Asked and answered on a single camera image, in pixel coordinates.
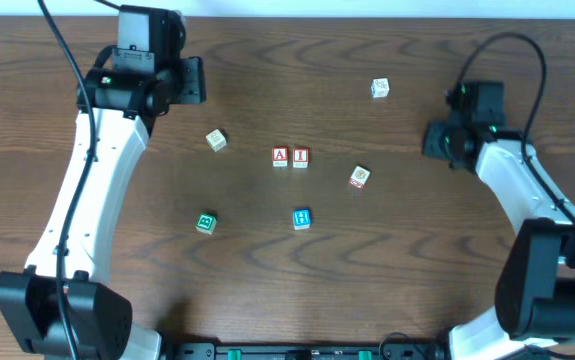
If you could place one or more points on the green letter B block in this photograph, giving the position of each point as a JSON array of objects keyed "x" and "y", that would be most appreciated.
[{"x": 206, "y": 223}]

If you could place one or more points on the plain beige wooden block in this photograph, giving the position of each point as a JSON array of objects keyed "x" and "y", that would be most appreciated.
[{"x": 216, "y": 140}]

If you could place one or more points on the white picture block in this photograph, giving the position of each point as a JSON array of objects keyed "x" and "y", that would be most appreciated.
[{"x": 380, "y": 88}]

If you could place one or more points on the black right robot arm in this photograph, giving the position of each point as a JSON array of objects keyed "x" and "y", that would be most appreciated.
[{"x": 534, "y": 306}]

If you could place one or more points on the blue letter H block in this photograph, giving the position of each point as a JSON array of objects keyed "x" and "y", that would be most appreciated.
[{"x": 301, "y": 219}]

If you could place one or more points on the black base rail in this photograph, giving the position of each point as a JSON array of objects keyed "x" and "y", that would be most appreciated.
[{"x": 388, "y": 351}]

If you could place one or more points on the red letter I block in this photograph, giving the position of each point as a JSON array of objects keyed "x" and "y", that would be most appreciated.
[{"x": 300, "y": 158}]

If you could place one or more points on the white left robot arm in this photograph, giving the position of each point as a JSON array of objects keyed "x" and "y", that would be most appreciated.
[{"x": 60, "y": 305}]

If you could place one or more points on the red letter A block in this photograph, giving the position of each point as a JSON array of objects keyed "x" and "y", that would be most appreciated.
[{"x": 280, "y": 156}]

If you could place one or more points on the red-edged picture block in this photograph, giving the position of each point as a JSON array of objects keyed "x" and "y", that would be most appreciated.
[{"x": 359, "y": 177}]

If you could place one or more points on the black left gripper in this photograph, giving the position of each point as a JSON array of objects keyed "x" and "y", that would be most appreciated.
[{"x": 193, "y": 80}]

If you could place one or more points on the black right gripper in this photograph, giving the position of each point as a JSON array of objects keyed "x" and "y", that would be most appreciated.
[{"x": 433, "y": 140}]

